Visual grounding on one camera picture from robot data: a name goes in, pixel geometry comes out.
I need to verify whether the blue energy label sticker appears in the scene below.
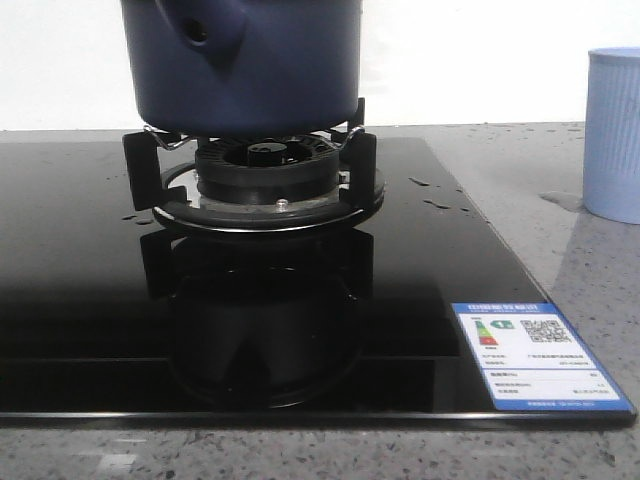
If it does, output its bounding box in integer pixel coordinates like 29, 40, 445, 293
452, 303, 634, 413

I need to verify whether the dark blue pot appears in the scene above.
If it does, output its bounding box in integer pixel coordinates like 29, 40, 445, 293
121, 1, 362, 137

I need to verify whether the black pot support ring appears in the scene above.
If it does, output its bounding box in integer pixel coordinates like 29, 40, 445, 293
121, 97, 389, 235

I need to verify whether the light blue ribbed cup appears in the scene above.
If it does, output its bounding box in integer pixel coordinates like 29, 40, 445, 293
583, 46, 639, 224

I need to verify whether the black gas burner head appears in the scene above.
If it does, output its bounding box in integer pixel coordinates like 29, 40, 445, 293
195, 135, 339, 205

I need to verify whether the black glass gas stove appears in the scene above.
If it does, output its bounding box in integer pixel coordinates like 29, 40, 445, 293
1, 138, 637, 429

